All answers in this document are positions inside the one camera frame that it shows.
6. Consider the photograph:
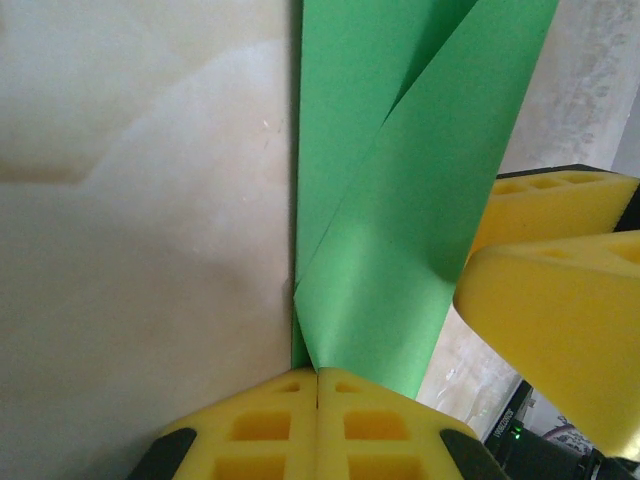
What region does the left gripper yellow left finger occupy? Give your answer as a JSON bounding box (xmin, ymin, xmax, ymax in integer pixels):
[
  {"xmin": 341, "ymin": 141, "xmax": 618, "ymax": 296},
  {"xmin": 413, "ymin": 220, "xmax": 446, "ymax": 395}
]
[{"xmin": 124, "ymin": 367, "xmax": 320, "ymax": 480}]

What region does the green paper sheet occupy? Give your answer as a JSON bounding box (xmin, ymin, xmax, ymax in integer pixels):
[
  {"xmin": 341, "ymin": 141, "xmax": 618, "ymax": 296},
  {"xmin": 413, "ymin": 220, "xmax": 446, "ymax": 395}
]
[{"xmin": 289, "ymin": 0, "xmax": 560, "ymax": 401}]

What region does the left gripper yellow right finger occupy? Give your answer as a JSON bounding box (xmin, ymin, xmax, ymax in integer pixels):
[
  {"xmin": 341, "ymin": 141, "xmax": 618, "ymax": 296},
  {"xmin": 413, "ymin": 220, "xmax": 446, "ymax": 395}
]
[{"xmin": 317, "ymin": 367, "xmax": 507, "ymax": 480}]

